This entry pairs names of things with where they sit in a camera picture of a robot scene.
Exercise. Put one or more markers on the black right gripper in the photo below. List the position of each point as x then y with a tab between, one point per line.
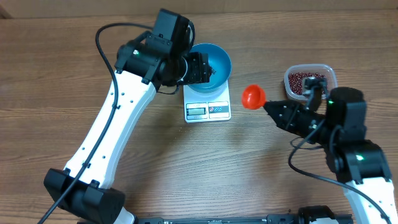
294	111

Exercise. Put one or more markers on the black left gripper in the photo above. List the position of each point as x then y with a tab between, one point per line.
201	70

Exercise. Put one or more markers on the orange scoop with blue handle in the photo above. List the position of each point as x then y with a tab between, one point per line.
253	97

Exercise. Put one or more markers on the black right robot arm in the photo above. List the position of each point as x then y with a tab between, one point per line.
360	165

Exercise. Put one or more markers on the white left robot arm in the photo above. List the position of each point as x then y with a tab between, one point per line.
161	56

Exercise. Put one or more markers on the teal plastic bowl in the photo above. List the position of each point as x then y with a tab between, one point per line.
219	61

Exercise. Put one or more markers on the white digital kitchen scale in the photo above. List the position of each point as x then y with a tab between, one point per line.
207	107

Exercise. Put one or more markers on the red adzuki beans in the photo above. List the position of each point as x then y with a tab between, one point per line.
296	80

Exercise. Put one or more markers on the clear plastic food container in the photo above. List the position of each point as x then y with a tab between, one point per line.
323	69

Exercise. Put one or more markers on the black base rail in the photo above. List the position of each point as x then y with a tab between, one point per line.
318	214

